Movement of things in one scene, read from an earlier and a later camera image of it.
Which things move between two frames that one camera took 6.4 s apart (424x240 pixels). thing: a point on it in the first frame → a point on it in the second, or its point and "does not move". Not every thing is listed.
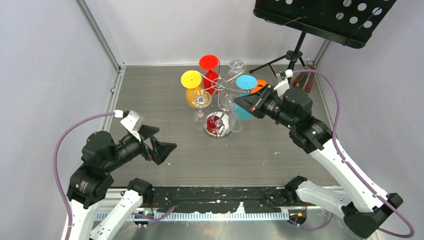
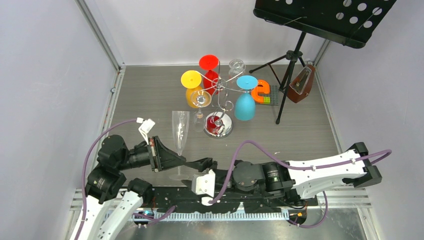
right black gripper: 255,102 → 202,164
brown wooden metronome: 304,80 does not move
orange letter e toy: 260,84 does not move
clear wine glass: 200,99 does not move
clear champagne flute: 234,120 → 180,119
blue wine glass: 246,82 does not move
